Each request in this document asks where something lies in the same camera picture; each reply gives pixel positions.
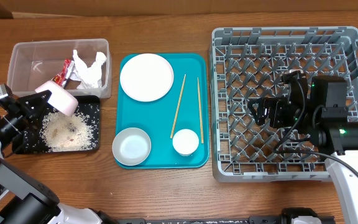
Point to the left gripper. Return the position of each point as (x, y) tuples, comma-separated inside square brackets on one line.
[(30, 100)]

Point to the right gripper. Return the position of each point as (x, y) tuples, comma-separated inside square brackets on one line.
[(270, 112)]

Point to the rice pile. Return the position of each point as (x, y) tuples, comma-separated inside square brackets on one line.
[(67, 132)]

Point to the white bowl with food residue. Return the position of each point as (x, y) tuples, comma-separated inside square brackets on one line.
[(60, 99)]

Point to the red snack wrapper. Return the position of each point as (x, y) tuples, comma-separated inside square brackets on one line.
[(62, 78)]

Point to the wooden chopstick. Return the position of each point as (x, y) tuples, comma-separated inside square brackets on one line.
[(200, 111), (178, 107)]

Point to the white napkin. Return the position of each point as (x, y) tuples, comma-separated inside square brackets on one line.
[(89, 77)]

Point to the small white cup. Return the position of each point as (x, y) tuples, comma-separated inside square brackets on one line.
[(185, 142)]

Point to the shallow grey-white bowl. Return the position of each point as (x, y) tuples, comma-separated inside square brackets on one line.
[(131, 146)]

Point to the large white plate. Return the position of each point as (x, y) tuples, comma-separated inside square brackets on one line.
[(146, 77)]

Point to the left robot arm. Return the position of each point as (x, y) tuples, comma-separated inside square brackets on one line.
[(22, 198)]

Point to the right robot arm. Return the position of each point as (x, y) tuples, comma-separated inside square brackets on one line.
[(318, 110)]

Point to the black food waste tray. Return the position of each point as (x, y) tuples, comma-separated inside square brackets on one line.
[(89, 109)]

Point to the grey dishwasher rack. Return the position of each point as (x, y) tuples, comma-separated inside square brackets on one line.
[(247, 63)]

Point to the clear plastic waste bin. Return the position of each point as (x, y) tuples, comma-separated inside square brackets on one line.
[(34, 63)]

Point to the teal serving tray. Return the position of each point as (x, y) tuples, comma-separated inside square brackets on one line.
[(156, 117)]

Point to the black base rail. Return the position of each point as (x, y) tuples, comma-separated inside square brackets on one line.
[(287, 216)]

